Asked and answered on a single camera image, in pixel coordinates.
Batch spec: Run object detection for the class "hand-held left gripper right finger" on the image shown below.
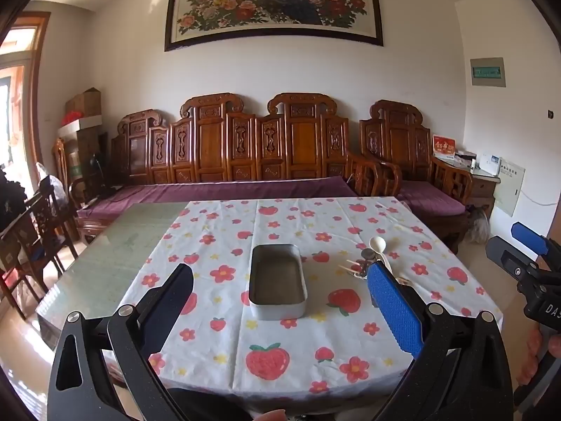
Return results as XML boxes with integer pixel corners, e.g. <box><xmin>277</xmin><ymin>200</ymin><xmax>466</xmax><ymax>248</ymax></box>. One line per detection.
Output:
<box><xmin>366</xmin><ymin>261</ymin><xmax>514</xmax><ymax>421</ymax></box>

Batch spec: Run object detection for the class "red desk calendar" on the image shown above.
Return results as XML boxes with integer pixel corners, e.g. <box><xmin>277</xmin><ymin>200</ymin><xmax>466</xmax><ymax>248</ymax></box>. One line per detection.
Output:
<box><xmin>432</xmin><ymin>135</ymin><xmax>457</xmax><ymax>161</ymax></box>

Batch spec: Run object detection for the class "square purple seat cushion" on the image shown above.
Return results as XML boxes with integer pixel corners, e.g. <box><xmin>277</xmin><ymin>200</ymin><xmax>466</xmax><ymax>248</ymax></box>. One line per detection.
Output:
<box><xmin>397</xmin><ymin>181</ymin><xmax>467</xmax><ymax>216</ymax></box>

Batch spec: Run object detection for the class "person's right hand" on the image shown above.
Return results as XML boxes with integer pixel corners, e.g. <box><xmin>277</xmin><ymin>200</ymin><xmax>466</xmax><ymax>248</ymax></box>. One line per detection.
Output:
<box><xmin>517</xmin><ymin>328</ymin><xmax>561</xmax><ymax>386</ymax></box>

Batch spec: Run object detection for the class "grey fluffy bundle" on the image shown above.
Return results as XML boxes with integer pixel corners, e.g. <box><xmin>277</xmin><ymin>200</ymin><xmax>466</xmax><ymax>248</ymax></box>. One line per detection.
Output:
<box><xmin>465</xmin><ymin>206</ymin><xmax>492</xmax><ymax>244</ymax></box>

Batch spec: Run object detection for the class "clear plastic bag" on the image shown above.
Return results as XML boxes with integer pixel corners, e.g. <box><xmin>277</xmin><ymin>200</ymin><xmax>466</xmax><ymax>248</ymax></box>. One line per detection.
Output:
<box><xmin>35</xmin><ymin>162</ymin><xmax>71</xmax><ymax>211</ymax></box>

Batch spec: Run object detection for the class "grey wall panel box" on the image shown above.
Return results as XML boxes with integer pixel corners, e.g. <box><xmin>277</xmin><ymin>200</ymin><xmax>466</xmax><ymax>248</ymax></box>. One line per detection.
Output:
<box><xmin>470</xmin><ymin>57</ymin><xmax>507</xmax><ymax>88</ymax></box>

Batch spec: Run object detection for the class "black desk lamp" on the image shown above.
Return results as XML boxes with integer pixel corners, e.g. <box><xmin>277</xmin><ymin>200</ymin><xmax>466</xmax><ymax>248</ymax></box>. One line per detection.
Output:
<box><xmin>90</xmin><ymin>153</ymin><xmax>119</xmax><ymax>198</ymax></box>

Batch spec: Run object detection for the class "brown cardboard box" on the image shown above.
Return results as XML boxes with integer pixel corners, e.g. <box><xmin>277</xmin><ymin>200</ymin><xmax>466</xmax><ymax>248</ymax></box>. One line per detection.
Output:
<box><xmin>66</xmin><ymin>88</ymin><xmax>102</xmax><ymax>119</ymax></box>

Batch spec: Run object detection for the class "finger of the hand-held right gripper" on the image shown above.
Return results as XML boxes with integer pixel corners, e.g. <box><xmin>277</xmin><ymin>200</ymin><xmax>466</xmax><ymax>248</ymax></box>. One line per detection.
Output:
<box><xmin>511</xmin><ymin>222</ymin><xmax>561</xmax><ymax>273</ymax></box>
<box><xmin>486</xmin><ymin>236</ymin><xmax>544</xmax><ymax>299</ymax></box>

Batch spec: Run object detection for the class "white flat box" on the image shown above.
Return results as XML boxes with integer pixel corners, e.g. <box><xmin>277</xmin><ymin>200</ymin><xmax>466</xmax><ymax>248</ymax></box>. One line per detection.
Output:
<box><xmin>57</xmin><ymin>115</ymin><xmax>103</xmax><ymax>141</ymax></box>

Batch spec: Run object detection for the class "rectangular metal tin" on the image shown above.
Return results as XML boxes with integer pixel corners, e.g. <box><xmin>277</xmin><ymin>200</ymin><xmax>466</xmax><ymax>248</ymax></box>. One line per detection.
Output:
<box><xmin>248</xmin><ymin>244</ymin><xmax>306</xmax><ymax>321</ymax></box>

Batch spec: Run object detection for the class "wooden door frame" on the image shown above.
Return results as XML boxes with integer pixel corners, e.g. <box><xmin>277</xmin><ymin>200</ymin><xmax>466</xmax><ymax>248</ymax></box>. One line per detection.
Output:
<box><xmin>0</xmin><ymin>11</ymin><xmax>51</xmax><ymax>194</ymax></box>

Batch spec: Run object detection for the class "long purple seat cushion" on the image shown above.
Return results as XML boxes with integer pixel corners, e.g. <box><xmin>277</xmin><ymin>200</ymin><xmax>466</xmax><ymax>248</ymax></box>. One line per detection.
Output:
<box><xmin>78</xmin><ymin>176</ymin><xmax>360</xmax><ymax>218</ymax></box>

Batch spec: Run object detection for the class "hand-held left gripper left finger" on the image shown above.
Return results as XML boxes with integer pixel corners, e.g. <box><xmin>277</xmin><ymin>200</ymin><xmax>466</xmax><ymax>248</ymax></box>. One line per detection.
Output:
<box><xmin>47</xmin><ymin>263</ymin><xmax>194</xmax><ymax>421</ymax></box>

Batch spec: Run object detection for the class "strawberry print tablecloth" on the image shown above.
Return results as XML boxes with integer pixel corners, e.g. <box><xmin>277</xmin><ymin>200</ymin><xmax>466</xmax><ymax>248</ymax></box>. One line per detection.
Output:
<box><xmin>100</xmin><ymin>197</ymin><xmax>505</xmax><ymax>400</ymax></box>

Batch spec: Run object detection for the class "brown storage box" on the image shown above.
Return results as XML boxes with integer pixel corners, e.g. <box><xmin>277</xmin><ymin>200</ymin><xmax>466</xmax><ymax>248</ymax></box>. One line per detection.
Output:
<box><xmin>66</xmin><ymin>129</ymin><xmax>108</xmax><ymax>180</ymax></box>

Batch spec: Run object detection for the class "white plastic spoon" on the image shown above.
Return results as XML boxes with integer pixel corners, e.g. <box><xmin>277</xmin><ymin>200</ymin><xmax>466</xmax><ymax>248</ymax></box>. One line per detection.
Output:
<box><xmin>369</xmin><ymin>237</ymin><xmax>395</xmax><ymax>273</ymax></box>

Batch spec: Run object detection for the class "long carved wooden sofa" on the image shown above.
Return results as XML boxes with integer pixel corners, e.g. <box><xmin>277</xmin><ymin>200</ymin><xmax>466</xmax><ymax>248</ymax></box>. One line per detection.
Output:
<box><xmin>69</xmin><ymin>93</ymin><xmax>403</xmax><ymax>246</ymax></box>

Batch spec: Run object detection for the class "dark wooden dining chair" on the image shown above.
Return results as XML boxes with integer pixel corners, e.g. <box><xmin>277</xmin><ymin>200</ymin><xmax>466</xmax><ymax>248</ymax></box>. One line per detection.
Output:
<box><xmin>0</xmin><ymin>186</ymin><xmax>80</xmax><ymax>321</ymax></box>

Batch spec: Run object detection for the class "wooden side table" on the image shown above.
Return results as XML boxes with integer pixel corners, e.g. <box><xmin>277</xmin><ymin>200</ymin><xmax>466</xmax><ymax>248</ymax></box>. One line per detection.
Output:
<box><xmin>432</xmin><ymin>153</ymin><xmax>502</xmax><ymax>211</ymax></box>

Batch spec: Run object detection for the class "carved wooden armchair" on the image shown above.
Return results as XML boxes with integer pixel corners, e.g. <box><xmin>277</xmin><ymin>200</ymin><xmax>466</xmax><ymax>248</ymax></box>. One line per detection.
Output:
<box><xmin>360</xmin><ymin>100</ymin><xmax>474</xmax><ymax>255</ymax></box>
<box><xmin>52</xmin><ymin>137</ymin><xmax>110</xmax><ymax>211</ymax></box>

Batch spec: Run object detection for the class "framed peacock flower painting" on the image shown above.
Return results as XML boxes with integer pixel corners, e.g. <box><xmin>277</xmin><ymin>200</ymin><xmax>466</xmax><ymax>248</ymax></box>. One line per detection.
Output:
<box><xmin>164</xmin><ymin>0</ymin><xmax>385</xmax><ymax>52</ymax></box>

